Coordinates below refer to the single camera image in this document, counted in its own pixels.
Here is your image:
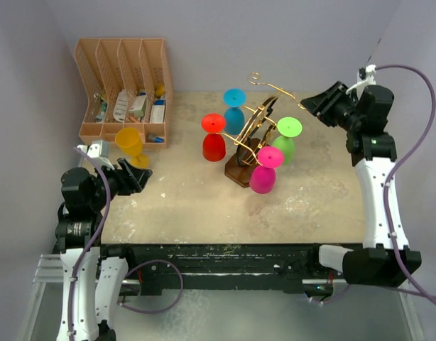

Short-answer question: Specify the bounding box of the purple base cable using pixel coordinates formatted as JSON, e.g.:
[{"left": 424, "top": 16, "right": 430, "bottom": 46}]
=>
[
  {"left": 116, "top": 259, "right": 184, "bottom": 314},
  {"left": 305, "top": 269, "right": 354, "bottom": 306}
]

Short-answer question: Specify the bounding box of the yellow object in organizer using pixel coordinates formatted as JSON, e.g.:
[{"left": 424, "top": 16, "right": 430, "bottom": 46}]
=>
[{"left": 155, "top": 84, "right": 166, "bottom": 99}]

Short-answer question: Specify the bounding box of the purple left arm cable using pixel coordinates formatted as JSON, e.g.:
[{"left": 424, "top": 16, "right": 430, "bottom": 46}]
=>
[{"left": 67, "top": 147, "right": 109, "bottom": 341}]

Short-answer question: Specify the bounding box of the blue wine glass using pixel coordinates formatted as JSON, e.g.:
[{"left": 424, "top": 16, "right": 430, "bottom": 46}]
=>
[{"left": 223, "top": 88, "right": 246, "bottom": 136}]

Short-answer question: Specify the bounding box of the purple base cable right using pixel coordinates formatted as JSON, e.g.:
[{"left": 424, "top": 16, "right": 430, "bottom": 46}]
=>
[{"left": 305, "top": 269, "right": 354, "bottom": 306}]

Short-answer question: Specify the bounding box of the white red box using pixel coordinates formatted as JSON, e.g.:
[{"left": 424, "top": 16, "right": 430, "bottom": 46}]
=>
[{"left": 129, "top": 94, "right": 146, "bottom": 119}]

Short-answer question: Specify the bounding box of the magenta wine glass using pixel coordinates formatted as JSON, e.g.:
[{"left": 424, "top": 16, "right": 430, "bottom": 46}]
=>
[{"left": 249, "top": 146, "right": 284, "bottom": 194}]

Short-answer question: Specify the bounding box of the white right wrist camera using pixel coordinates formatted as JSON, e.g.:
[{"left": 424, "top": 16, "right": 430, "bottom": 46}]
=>
[{"left": 346, "top": 64, "right": 377, "bottom": 98}]

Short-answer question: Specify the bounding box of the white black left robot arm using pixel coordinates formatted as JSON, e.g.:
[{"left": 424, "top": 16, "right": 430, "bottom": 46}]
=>
[{"left": 55, "top": 158, "right": 153, "bottom": 340}]

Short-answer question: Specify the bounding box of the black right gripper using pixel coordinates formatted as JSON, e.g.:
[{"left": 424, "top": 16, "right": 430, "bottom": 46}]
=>
[{"left": 301, "top": 81, "right": 363, "bottom": 133}]

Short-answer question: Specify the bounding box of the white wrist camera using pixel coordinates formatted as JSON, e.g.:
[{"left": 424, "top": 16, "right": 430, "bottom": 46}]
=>
[
  {"left": 77, "top": 140, "right": 114, "bottom": 170},
  {"left": 346, "top": 64, "right": 377, "bottom": 98}
]

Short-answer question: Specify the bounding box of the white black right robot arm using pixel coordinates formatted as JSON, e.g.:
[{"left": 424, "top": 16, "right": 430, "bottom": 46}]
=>
[{"left": 301, "top": 82, "right": 422, "bottom": 288}]

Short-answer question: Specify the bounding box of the green wine glass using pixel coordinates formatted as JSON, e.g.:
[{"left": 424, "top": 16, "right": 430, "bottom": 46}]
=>
[{"left": 271, "top": 117, "right": 303, "bottom": 165}]

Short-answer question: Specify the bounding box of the white blue box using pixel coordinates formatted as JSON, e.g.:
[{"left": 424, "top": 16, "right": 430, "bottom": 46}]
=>
[{"left": 149, "top": 99, "right": 166, "bottom": 124}]

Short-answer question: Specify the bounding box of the gold wire wine glass rack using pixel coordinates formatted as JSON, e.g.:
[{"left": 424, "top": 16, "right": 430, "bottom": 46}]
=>
[{"left": 222, "top": 82, "right": 295, "bottom": 188}]

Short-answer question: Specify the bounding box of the red wine glass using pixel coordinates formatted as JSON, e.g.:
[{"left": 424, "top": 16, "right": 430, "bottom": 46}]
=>
[{"left": 201, "top": 113, "right": 226, "bottom": 162}]

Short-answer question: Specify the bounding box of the pink plastic file organizer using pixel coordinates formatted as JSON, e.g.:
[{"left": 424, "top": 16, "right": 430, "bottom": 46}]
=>
[{"left": 74, "top": 38, "right": 174, "bottom": 150}]

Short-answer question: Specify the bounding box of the yellow wine glass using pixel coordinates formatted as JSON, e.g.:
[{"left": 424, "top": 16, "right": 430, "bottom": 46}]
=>
[{"left": 115, "top": 127, "right": 150, "bottom": 168}]

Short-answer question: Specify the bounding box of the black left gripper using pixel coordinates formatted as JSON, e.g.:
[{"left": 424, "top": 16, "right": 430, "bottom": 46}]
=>
[{"left": 89, "top": 157, "right": 151, "bottom": 210}]

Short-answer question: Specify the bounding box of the blue grey battery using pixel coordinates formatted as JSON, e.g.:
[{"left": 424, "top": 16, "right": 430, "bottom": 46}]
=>
[{"left": 146, "top": 134, "right": 165, "bottom": 144}]

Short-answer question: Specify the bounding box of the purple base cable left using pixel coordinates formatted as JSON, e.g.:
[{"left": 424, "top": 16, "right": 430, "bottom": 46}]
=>
[{"left": 116, "top": 259, "right": 184, "bottom": 314}]

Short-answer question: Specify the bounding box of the white ribbed bottle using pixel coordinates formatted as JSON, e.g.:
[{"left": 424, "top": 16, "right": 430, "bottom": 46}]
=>
[{"left": 112, "top": 89, "right": 128, "bottom": 123}]

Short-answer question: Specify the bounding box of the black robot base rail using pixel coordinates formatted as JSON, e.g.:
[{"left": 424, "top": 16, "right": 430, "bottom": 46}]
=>
[{"left": 102, "top": 244, "right": 344, "bottom": 297}]

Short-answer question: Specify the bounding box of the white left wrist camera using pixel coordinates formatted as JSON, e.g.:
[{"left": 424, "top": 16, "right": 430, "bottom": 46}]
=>
[{"left": 77, "top": 140, "right": 114, "bottom": 170}]

